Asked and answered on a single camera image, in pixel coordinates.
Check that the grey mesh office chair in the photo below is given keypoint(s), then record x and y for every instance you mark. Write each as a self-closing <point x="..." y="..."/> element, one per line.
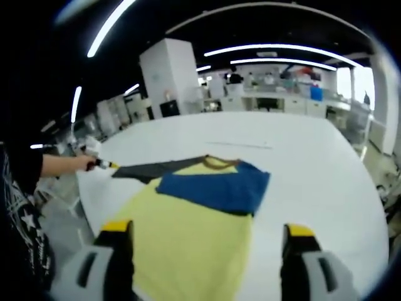
<point x="358" y="123"/>

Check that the blue storage bin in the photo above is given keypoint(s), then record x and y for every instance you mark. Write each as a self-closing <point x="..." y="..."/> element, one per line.
<point x="316" y="93"/>

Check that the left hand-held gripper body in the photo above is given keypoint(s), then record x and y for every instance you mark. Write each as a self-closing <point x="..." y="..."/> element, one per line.
<point x="91" y="145"/>

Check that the yellow blue black garment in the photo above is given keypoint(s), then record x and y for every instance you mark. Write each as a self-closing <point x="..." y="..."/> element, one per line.
<point x="188" y="238"/>

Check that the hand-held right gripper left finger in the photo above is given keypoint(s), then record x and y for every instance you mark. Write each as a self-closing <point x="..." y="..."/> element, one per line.
<point x="94" y="272"/>

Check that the straight ceiling light strip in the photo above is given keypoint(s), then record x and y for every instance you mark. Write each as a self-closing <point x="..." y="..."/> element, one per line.
<point x="106" y="25"/>

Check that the person's left hand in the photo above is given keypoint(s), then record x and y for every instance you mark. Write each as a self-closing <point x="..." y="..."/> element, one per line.
<point x="84" y="163"/>

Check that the short curved ceiling light strip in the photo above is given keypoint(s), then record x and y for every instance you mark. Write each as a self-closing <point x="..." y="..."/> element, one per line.
<point x="282" y="61"/>

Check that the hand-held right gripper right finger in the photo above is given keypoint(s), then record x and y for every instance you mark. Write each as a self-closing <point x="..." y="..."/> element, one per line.
<point x="307" y="272"/>

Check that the long curved ceiling light strip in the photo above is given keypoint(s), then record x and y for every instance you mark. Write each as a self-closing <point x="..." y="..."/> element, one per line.
<point x="282" y="47"/>

